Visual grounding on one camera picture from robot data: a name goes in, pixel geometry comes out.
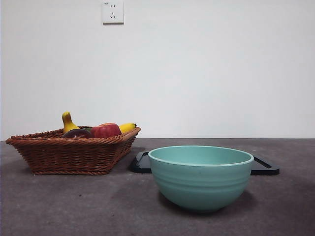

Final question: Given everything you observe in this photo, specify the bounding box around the dark teal rectangular tray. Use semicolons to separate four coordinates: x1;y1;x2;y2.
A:
127;150;281;176

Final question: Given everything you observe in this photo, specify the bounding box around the yellow banana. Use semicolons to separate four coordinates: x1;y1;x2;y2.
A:
61;111;137;134

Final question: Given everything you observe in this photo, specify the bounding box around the white wall socket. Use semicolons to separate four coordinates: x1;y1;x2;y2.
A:
102;0;125;25

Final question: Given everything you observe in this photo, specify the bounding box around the dark red plum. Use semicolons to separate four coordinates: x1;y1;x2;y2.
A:
61;129;93;138

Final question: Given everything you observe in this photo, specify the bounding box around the brown wicker basket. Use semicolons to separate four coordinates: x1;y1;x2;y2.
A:
5;126;141;176

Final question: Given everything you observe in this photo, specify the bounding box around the red apple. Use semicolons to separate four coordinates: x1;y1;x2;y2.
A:
90;122;123;138

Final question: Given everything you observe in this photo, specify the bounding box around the teal ceramic bowl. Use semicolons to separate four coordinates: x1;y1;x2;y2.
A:
147;145;254;213

